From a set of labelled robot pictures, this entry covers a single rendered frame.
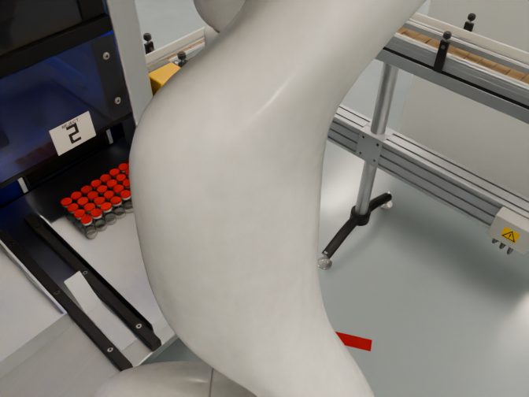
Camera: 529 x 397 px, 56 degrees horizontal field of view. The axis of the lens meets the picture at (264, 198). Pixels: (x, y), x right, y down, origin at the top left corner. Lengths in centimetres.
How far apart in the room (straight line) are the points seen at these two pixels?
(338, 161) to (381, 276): 68
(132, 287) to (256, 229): 71
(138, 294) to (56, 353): 16
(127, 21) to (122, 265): 45
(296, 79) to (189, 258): 10
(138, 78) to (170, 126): 86
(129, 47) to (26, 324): 54
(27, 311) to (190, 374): 60
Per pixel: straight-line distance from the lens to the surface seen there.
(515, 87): 142
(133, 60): 106
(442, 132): 237
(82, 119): 104
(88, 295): 92
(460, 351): 195
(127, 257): 97
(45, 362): 90
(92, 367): 87
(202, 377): 39
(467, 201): 170
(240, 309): 25
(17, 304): 98
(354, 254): 208
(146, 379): 40
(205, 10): 50
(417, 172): 172
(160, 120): 23
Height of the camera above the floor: 163
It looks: 46 degrees down
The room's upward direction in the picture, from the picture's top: straight up
